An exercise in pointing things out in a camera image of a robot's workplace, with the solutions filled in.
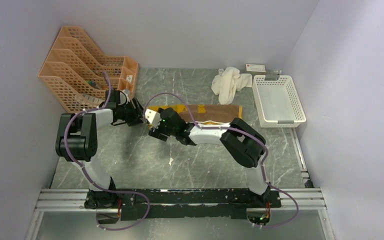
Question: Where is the yellow brown bear towel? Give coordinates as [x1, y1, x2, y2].
[148, 104, 243, 125]

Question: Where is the white terry towel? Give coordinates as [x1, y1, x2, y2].
[211, 67, 253, 105]

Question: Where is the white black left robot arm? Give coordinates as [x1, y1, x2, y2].
[55, 89, 144, 209]

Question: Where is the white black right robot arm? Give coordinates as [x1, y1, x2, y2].
[144, 108, 271, 207]

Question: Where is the orange plastic file organizer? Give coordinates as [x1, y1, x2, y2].
[38, 25, 139, 113]

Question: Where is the white red small box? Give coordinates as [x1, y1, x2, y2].
[245, 63, 266, 74]

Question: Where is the white perforated plastic basket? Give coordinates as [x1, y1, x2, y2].
[251, 75, 307, 128]

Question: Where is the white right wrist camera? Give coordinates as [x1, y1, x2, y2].
[145, 108, 161, 128]

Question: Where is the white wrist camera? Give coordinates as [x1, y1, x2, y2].
[122, 88, 131, 97]
[145, 108, 161, 128]

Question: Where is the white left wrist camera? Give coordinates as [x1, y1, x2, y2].
[122, 88, 131, 97]

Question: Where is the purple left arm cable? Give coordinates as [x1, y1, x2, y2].
[62, 71, 152, 232]

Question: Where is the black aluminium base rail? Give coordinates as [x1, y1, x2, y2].
[34, 188, 327, 222]

